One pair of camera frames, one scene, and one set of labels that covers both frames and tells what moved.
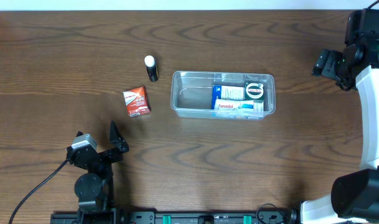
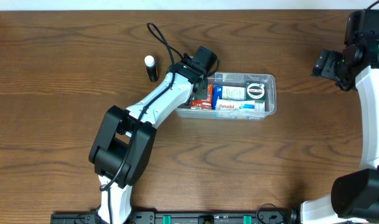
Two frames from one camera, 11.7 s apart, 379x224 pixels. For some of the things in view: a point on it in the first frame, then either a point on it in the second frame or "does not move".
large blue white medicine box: (227, 91) does not move
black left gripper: (103, 155) → (200, 92)
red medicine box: (136, 101) → (204, 104)
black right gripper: (332, 64) does not move
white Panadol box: (233, 104) does not move
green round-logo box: (254, 91) does not move
